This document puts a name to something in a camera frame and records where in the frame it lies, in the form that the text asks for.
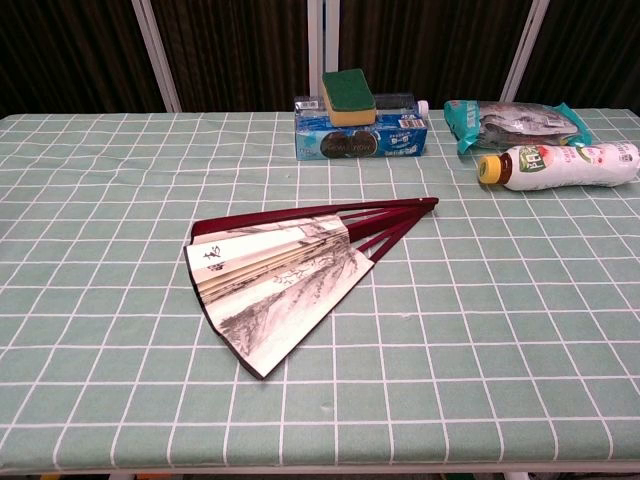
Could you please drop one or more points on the dark red folding fan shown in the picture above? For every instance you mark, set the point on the dark red folding fan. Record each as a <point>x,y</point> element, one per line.
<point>280,280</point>

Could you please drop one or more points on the blue cookie package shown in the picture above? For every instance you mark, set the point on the blue cookie package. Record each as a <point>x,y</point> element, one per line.
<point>395,140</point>

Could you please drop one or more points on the green yellow scrub sponge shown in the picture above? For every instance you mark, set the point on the green yellow scrub sponge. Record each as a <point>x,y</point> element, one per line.
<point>347,92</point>

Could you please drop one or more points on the green checked tablecloth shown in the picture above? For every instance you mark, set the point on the green checked tablecloth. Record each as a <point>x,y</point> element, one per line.
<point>450,325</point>

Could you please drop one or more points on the clear bottle white cap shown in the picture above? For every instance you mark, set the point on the clear bottle white cap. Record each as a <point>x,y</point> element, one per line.
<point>397,102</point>

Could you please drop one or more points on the teal snack bag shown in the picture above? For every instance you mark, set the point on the teal snack bag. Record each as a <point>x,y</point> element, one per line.
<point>520,125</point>

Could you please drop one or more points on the white drink bottle yellow cap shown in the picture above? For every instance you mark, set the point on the white drink bottle yellow cap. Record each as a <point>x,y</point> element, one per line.
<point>560,167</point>

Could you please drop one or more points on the black partition panel white frame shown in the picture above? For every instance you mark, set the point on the black partition panel white frame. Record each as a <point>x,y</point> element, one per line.
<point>590,50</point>
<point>70,50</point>
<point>425,45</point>
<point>235,50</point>

